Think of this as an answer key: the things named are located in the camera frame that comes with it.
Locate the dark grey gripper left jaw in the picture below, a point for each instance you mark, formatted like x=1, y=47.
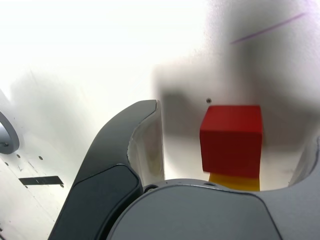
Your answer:
x=105, y=155

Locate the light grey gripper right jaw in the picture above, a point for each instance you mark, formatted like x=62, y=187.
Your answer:
x=200, y=215

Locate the yellow cube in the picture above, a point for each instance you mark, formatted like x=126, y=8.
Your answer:
x=232, y=183

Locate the red cube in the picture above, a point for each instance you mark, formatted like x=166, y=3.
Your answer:
x=230, y=145

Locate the black tape strip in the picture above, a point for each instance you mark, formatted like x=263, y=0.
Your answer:
x=40, y=180

